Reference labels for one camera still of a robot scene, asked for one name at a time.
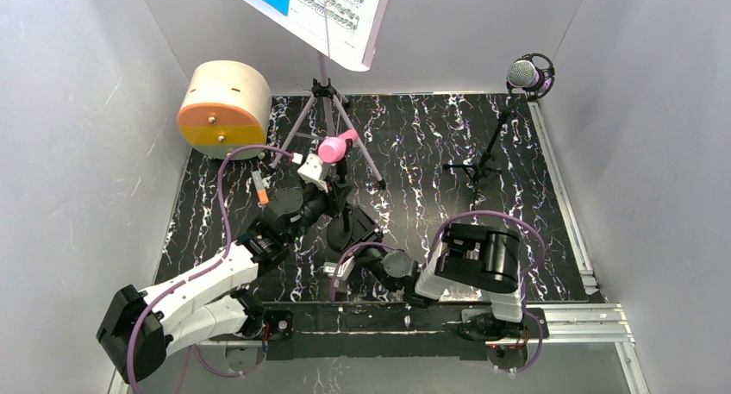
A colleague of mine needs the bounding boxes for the black round-base desktop mic stand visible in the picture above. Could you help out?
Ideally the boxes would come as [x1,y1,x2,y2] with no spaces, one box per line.
[326,157,353,252]

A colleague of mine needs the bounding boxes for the pink microphone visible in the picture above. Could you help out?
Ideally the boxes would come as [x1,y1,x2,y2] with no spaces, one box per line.
[317,129,359,164]

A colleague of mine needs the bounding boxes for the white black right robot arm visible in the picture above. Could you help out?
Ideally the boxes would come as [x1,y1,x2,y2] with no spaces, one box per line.
[327,208,533,349]

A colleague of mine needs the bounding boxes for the black tripod microphone stand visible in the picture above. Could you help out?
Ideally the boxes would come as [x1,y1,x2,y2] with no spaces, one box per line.
[441,96,515,210]

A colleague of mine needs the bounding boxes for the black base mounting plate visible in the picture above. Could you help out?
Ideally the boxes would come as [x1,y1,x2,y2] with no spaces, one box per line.
[263,302,550,361]

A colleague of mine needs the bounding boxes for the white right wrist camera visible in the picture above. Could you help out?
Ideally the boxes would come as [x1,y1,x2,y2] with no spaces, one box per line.
[322,261,353,280]

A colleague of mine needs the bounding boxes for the purple tripod music stand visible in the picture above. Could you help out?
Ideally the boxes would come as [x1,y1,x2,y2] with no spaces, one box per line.
[279,52,387,190]

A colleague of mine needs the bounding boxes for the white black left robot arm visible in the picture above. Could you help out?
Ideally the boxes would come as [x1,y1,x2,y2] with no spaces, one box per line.
[96,181,354,384]

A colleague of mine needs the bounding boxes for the white sheet music book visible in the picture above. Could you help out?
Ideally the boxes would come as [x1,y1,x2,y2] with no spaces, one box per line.
[242,0,388,72]

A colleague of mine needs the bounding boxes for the beige orange drawer cabinet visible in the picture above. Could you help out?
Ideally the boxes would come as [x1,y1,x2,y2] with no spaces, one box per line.
[177,60,272,159]

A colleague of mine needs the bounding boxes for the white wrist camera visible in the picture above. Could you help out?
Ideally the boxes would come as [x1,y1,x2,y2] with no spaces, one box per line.
[322,261,353,280]
[297,153,330,187]

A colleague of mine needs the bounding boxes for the aluminium frame rail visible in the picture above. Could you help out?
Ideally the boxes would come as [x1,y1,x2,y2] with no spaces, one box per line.
[528,102,649,393]

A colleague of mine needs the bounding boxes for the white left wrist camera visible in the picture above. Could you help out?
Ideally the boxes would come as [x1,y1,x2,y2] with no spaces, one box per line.
[297,153,330,187]

